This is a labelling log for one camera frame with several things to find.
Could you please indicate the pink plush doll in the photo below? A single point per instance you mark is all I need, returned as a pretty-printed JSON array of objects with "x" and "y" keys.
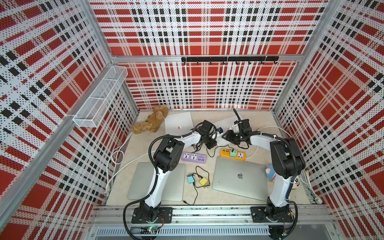
[{"x": 272, "y": 176}]

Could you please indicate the white wire basket shelf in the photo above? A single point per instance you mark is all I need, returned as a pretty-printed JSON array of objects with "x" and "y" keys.
[{"x": 93, "y": 111}]

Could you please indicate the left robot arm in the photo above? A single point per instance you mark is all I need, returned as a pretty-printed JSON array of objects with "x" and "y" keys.
[{"x": 165, "y": 153}]

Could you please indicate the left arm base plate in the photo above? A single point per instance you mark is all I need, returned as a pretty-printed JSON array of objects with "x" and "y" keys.
[{"x": 152, "y": 216}]

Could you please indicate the black hook rail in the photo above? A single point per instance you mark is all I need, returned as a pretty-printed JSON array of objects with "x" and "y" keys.
[{"x": 261, "y": 59}]

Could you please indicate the purple power strip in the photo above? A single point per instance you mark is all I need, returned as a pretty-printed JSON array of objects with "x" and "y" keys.
[{"x": 194, "y": 158}]

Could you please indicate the brown teddy bear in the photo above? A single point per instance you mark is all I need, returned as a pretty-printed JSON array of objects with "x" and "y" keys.
[{"x": 153, "y": 121}]

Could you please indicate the orange power strip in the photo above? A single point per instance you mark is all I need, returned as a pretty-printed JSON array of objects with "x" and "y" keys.
[{"x": 226, "y": 154}]

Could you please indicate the white laptop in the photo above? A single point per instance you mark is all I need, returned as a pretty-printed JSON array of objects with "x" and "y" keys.
[
  {"x": 225, "y": 124},
  {"x": 178, "y": 124}
]

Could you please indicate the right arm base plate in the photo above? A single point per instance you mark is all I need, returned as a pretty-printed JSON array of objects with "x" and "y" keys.
[{"x": 260, "y": 215}]

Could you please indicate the white laptop back right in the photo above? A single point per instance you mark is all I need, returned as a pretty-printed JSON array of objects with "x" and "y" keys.
[{"x": 225, "y": 124}]

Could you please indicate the silver laptop front left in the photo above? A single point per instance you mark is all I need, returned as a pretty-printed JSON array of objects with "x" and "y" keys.
[{"x": 141, "y": 183}]

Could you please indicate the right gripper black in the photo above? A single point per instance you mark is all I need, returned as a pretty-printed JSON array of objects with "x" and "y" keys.
[{"x": 229, "y": 137}]

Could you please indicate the silver laptop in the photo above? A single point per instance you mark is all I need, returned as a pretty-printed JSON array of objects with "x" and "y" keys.
[
  {"x": 240, "y": 178},
  {"x": 141, "y": 183}
]

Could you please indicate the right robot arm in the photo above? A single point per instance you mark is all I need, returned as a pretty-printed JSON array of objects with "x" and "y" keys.
[{"x": 287, "y": 159}]

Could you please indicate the teal charger adapter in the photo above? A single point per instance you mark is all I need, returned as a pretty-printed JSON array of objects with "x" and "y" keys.
[{"x": 191, "y": 178}]

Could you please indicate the green charger adapter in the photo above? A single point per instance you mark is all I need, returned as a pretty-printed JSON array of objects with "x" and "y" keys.
[{"x": 233, "y": 153}]

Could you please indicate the silver laptop front right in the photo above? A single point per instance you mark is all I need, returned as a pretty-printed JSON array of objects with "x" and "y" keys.
[{"x": 240, "y": 178}]

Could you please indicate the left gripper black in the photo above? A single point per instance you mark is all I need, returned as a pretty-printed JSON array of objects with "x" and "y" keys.
[{"x": 213, "y": 143}]

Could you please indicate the yellow charger adapter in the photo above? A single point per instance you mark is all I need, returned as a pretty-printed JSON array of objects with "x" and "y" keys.
[{"x": 204, "y": 182}]

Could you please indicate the white laptop back left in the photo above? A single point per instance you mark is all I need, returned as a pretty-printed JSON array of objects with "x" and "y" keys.
[{"x": 178, "y": 124}]

